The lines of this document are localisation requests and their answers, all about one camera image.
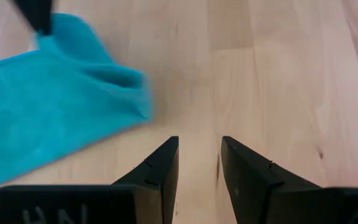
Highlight teal microfiber towel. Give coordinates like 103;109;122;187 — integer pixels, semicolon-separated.
0;12;154;191

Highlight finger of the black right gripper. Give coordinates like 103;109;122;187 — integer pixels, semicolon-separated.
11;0;54;35

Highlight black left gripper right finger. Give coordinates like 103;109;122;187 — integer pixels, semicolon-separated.
221;136;358;224

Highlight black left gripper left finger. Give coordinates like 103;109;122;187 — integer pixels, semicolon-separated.
0;136;180;224

